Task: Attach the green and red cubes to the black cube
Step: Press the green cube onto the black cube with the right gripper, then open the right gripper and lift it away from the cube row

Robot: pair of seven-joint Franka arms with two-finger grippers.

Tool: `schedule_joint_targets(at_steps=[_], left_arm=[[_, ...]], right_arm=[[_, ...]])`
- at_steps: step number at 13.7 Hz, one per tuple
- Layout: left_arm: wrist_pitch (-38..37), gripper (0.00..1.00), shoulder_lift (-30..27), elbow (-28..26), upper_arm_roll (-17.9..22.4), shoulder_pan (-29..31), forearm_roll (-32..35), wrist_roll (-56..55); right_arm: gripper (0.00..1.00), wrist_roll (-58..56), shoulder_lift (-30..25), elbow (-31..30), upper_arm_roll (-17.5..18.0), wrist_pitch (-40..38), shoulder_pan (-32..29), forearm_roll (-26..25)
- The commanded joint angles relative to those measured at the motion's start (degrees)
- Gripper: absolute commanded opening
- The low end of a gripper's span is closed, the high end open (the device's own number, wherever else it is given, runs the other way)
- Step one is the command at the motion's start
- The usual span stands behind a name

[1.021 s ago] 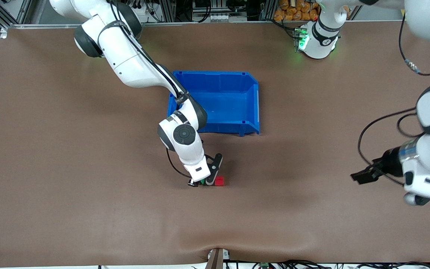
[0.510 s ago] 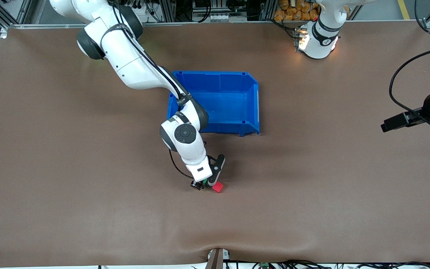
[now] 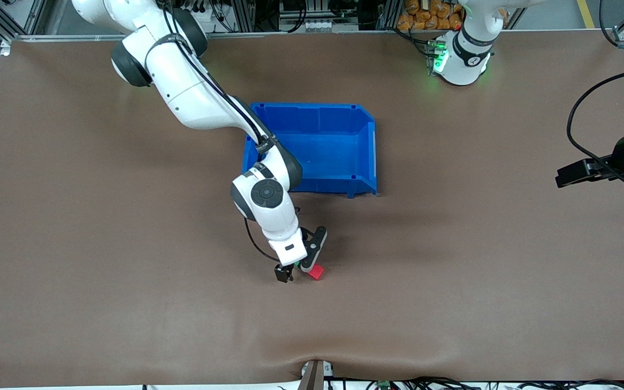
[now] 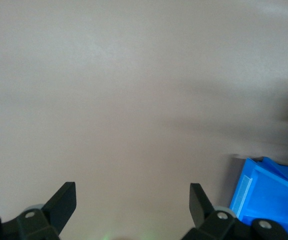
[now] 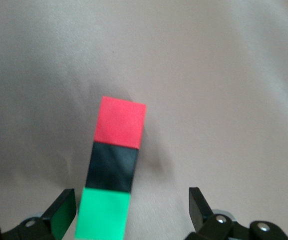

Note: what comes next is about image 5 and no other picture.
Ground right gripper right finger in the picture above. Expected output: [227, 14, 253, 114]
[183, 186, 288, 240]

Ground green cube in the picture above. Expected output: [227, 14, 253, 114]
[74, 187, 131, 240]

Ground black cube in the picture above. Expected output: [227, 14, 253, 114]
[85, 141, 137, 193]

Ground red cube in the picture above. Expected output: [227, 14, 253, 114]
[93, 95, 147, 150]

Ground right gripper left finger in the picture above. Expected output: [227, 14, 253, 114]
[0, 187, 77, 240]

